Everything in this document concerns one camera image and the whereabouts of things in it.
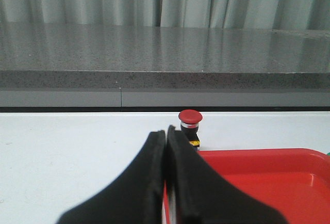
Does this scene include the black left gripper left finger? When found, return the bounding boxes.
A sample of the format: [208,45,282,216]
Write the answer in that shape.
[57,131,166,223]

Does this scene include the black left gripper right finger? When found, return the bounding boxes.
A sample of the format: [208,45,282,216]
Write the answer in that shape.
[167,126,286,223]

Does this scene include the red mushroom push button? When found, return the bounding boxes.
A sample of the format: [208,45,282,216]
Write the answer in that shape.
[178,109,203,151]

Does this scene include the red plastic tray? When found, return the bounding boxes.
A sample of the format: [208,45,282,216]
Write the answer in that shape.
[161,148,330,224]

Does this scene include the grey stone counter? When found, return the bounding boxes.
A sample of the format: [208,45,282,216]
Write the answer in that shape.
[1,22,329,107]

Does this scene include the grey-white curtain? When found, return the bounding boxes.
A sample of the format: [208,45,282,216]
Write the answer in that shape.
[1,0,329,30]

